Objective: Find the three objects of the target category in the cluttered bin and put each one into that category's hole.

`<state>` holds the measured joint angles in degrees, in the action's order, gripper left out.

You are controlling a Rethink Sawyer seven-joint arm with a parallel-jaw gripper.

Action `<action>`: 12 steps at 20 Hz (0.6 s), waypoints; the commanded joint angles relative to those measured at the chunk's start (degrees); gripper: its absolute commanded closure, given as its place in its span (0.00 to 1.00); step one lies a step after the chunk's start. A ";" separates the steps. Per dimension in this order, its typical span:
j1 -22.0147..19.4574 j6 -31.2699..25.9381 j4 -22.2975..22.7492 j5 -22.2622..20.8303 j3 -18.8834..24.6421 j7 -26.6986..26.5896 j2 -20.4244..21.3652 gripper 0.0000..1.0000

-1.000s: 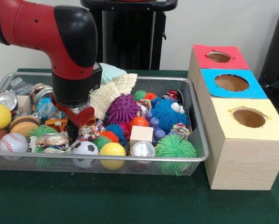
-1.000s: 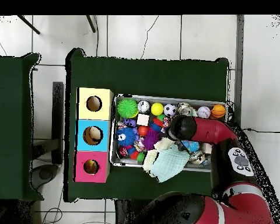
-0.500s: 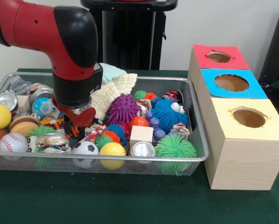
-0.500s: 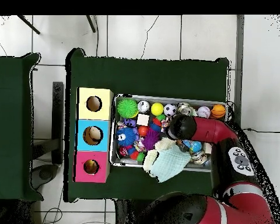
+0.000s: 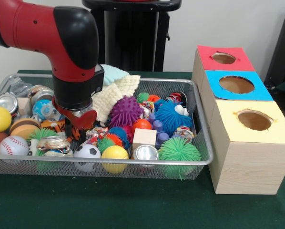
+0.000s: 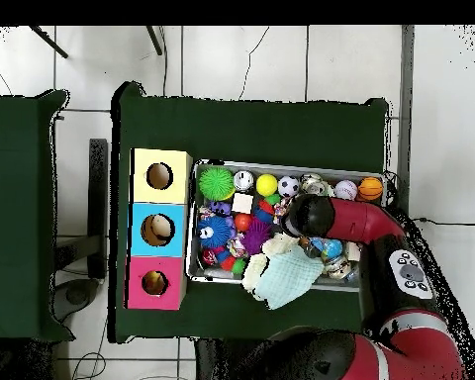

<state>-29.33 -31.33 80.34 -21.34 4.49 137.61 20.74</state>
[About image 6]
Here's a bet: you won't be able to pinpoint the black tripod leg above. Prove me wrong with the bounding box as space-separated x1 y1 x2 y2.
29 25 68 59
145 25 163 56

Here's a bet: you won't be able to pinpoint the mint green cloth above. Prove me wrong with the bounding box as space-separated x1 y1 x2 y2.
252 248 326 311

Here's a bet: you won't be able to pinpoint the orange basketball toy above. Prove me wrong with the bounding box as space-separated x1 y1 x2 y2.
358 176 385 202

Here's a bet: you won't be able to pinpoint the purple spiky toy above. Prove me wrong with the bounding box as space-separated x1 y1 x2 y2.
240 218 273 256

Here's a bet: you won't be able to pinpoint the dark green side table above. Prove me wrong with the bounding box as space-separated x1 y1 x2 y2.
0 89 72 341

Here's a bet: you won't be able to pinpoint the white baseball toy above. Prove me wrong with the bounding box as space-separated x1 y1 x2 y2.
334 179 359 203

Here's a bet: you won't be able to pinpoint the blue globe ball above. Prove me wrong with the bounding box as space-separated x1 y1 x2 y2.
320 238 344 261

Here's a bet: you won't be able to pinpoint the shallow wire mesh bin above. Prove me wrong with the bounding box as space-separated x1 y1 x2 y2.
186 161 385 291

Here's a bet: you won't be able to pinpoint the small silver can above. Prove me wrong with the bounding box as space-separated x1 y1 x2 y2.
233 169 256 193

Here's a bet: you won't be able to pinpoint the dark blue spiky ball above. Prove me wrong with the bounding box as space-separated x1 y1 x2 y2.
196 216 234 249

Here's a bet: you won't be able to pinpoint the pale wooden cube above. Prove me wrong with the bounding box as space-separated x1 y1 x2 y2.
232 193 255 215

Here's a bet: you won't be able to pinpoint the black flat panel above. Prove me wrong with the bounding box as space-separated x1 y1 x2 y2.
88 138 110 280

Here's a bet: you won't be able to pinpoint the wooden box three holes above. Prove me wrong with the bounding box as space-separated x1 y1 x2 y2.
126 147 194 312

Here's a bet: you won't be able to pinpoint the black white soccer ball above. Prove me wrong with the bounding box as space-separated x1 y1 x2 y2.
276 175 302 199

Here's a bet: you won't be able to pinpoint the yellow ball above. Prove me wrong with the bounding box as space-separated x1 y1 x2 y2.
256 173 279 197

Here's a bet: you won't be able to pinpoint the plain green spiky ball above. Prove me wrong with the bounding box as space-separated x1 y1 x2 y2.
197 165 237 203

